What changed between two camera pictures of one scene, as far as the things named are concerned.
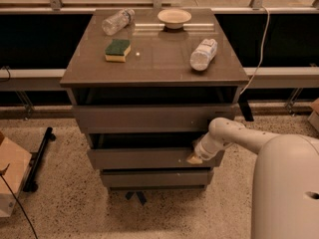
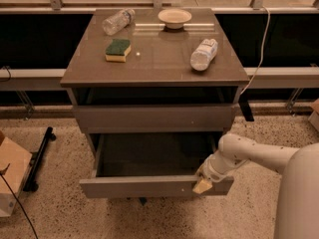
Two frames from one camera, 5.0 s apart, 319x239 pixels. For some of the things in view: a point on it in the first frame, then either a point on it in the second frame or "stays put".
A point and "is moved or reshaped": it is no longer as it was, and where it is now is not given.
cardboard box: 15,162 stays put
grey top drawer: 152,119 stays put
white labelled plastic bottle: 203,54 stays put
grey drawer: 145,150 is moved or reshaped
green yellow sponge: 117,50 stays put
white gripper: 201,150 -> 206,172
